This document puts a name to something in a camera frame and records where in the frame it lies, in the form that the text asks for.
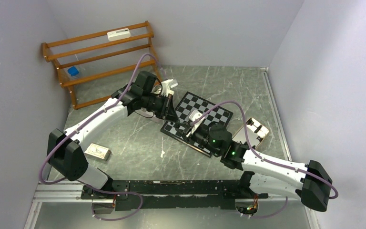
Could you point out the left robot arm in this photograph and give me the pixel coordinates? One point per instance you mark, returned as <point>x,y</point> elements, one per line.
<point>66,148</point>

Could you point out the wooden shelf rack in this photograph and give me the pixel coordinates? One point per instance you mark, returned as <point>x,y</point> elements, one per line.
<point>64,77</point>

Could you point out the pink tin of white pieces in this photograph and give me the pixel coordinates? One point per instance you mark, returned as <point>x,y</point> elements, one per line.
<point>149,115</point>

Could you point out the chessboard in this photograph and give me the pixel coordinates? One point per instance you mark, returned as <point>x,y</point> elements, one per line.
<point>201,125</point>

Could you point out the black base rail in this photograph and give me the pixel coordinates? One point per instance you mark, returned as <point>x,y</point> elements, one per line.
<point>150,194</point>

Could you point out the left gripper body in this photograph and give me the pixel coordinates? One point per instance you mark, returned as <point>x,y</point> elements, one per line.
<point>163,104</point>

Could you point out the small card box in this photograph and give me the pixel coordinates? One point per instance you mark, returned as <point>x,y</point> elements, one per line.
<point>98,151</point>

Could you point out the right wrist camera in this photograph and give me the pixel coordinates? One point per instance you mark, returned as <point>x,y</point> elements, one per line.
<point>195,120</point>

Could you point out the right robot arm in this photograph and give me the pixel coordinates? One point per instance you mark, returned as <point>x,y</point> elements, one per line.
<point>309,183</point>

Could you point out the gold tin of black pieces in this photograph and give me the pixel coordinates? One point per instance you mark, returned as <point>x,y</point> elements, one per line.
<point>257,132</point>

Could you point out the blue cap container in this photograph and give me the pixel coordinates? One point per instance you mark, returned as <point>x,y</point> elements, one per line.
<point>73,71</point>

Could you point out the white box on rack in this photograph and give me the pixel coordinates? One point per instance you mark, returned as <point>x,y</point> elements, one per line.
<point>119,34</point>

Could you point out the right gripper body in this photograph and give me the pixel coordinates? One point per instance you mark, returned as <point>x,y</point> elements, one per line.
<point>194,135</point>

